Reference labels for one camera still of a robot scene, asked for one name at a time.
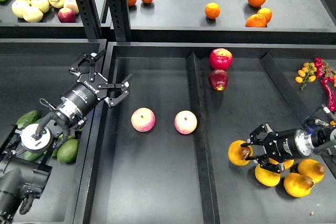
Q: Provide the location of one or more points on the black shelf post left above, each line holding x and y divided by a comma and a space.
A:
90, 18

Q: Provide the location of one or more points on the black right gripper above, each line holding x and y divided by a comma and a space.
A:
280, 146

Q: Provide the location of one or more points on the pink apple right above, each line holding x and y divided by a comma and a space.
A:
185, 122

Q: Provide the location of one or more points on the pink apple left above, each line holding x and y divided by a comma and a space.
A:
143, 119

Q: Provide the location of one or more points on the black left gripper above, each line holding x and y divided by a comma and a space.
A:
92, 87

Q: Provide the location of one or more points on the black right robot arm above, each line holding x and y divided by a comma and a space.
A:
323, 139

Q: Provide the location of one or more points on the orange cherry tomato bunch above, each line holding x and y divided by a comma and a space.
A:
306, 75

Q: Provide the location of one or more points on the yellow apple centre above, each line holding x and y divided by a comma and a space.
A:
42, 5

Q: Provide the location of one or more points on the black left tray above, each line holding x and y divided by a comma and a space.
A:
32, 69

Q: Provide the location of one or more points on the yellow pear middle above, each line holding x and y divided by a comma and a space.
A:
267, 177

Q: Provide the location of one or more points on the red chili pepper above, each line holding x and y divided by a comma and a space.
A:
330, 95

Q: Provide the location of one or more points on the yellow apple with stem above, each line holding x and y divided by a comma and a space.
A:
57, 3

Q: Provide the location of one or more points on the avocado far left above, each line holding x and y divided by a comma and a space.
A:
27, 119

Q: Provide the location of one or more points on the dark red apple lower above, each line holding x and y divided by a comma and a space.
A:
218, 80

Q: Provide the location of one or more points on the yellow apple front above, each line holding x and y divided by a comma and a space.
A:
32, 14

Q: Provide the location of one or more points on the black shelf post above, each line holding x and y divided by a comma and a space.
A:
120, 19
90, 18

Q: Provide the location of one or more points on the red apple on shelf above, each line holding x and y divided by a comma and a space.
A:
66, 15

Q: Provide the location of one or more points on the avocado large lower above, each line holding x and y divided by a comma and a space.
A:
68, 151

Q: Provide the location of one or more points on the black shelf post right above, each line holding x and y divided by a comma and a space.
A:
120, 19

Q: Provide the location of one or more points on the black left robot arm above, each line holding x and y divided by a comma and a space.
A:
26, 151

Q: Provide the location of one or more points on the black centre tray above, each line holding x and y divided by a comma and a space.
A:
163, 176

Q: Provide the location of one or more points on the orange centre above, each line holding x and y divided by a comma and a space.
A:
212, 10

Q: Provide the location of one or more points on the orange right small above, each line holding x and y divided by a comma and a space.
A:
266, 12

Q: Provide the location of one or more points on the pale pink peach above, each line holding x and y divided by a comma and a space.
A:
72, 4

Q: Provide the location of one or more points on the black tray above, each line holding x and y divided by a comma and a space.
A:
163, 176
32, 69

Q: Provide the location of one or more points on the orange right front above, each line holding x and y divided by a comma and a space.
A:
256, 20

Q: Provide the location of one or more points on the pink apple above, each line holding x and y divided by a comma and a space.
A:
143, 119
185, 122

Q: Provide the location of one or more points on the red apple upper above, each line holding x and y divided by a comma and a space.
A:
220, 59

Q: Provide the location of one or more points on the red cherry tomato bunch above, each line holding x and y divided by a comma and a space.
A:
324, 70

